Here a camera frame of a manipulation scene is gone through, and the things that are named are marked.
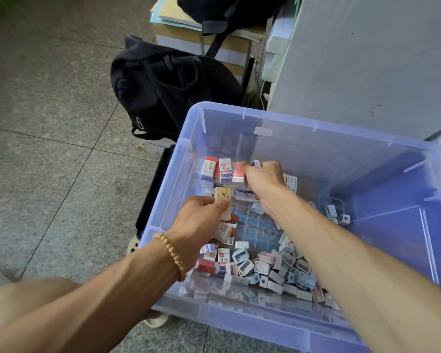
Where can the person's left hand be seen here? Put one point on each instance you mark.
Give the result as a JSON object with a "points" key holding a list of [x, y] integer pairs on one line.
{"points": [[198, 222]]}

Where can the person's right hand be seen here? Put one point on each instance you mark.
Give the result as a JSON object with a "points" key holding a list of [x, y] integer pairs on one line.
{"points": [[264, 178]]}

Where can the tan label eraser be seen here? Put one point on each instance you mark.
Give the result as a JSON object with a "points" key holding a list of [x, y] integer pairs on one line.
{"points": [[223, 194]]}

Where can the row of erasers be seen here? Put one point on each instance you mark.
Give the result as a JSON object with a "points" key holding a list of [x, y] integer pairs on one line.
{"points": [[222, 171]]}

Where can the pile of boxed erasers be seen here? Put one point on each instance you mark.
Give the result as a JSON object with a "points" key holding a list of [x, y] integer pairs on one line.
{"points": [[272, 261]]}

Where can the clear plastic storage bin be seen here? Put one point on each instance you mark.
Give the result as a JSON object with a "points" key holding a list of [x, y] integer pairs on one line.
{"points": [[397, 217]]}

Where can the person's right forearm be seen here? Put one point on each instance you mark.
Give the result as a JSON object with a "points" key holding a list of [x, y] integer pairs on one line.
{"points": [[360, 283]]}

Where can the person's left forearm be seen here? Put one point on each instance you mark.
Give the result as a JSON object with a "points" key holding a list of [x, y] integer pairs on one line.
{"points": [[81, 309]]}

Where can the person's left cream clog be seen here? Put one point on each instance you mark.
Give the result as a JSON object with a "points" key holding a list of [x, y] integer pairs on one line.
{"points": [[136, 242]]}

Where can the cardboard box with papers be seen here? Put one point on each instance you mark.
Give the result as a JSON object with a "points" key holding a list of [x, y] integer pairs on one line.
{"points": [[198, 44]]}

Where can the person's left leg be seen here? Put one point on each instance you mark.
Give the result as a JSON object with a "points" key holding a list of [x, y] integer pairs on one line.
{"points": [[18, 297]]}

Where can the black backpack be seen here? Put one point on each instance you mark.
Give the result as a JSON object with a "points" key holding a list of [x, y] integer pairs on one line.
{"points": [[169, 84]]}

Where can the stack of white boxes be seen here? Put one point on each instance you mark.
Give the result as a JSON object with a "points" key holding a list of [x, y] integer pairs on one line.
{"points": [[279, 40]]}

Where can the white cabinet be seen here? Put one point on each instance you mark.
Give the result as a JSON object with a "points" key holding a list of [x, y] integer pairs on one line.
{"points": [[367, 55]]}

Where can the stack of paper sheets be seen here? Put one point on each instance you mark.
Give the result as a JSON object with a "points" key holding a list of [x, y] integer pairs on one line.
{"points": [[173, 14]]}

